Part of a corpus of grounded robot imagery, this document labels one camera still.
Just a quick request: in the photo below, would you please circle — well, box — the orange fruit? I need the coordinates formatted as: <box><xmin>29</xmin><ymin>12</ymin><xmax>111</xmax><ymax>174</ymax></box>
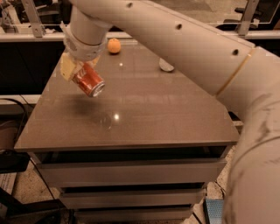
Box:
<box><xmin>107</xmin><ymin>38</ymin><xmax>121</xmax><ymax>54</ymax></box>

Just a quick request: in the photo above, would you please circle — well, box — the black device on left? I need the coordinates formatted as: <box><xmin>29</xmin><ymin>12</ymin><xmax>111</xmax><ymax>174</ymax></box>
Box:
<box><xmin>0</xmin><ymin>150</ymin><xmax>30</xmax><ymax>174</ymax></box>

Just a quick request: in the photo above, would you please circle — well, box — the black cable on left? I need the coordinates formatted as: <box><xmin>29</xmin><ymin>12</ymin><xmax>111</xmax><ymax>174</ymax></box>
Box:
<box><xmin>0</xmin><ymin>97</ymin><xmax>30</xmax><ymax>144</ymax></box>

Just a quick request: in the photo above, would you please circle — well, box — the red coke can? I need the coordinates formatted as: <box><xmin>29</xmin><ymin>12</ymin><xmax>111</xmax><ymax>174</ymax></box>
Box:
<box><xmin>73</xmin><ymin>63</ymin><xmax>105</xmax><ymax>97</ymax></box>

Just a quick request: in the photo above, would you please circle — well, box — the blue perforated box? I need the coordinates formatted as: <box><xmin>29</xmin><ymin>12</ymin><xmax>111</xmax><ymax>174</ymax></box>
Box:
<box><xmin>203</xmin><ymin>199</ymin><xmax>224</xmax><ymax>224</ymax></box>

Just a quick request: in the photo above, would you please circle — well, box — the grey drawer cabinet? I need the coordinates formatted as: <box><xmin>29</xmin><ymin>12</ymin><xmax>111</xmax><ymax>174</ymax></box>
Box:
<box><xmin>16</xmin><ymin>41</ymin><xmax>239</xmax><ymax>224</ymax></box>

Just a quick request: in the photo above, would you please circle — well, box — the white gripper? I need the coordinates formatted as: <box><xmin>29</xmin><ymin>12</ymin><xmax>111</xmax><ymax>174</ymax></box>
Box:
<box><xmin>60</xmin><ymin>23</ymin><xmax>108</xmax><ymax>81</ymax></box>

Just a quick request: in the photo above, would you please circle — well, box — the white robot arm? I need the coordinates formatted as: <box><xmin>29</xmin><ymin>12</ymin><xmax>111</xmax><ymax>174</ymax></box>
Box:
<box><xmin>65</xmin><ymin>0</ymin><xmax>280</xmax><ymax>224</ymax></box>

